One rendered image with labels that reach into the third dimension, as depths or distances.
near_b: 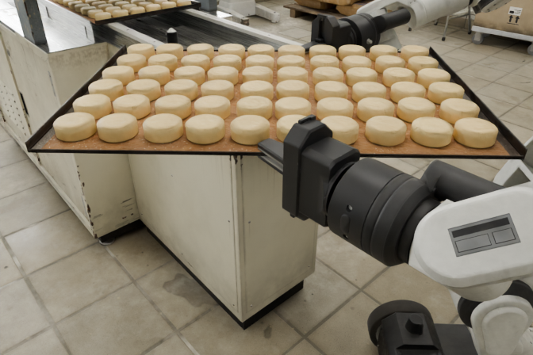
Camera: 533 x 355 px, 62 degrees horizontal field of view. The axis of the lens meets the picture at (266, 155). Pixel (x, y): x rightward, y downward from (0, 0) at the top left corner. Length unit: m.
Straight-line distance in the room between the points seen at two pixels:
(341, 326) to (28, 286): 1.15
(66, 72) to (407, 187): 1.32
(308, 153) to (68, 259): 1.62
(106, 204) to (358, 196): 1.50
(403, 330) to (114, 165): 1.15
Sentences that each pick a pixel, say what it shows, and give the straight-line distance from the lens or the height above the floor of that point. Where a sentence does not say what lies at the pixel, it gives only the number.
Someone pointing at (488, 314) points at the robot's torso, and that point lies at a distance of 0.97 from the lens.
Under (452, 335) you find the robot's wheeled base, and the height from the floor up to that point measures 0.17.
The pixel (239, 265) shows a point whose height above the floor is 0.34.
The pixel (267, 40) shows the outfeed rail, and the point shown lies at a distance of 1.36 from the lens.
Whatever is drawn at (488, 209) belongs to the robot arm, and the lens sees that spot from 0.38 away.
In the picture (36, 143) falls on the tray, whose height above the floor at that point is 1.00.
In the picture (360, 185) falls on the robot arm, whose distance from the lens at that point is 0.43.
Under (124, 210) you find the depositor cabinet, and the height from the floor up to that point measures 0.16.
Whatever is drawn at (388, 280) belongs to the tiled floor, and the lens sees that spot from 1.81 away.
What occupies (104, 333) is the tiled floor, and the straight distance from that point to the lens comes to 1.69.
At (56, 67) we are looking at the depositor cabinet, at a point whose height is 0.79.
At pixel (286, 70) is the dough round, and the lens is 0.74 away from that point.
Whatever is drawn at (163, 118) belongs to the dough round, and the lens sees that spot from 0.59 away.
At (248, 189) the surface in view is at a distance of 1.19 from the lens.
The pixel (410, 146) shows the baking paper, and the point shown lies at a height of 1.00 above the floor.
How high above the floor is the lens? 1.28
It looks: 31 degrees down
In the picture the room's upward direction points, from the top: straight up
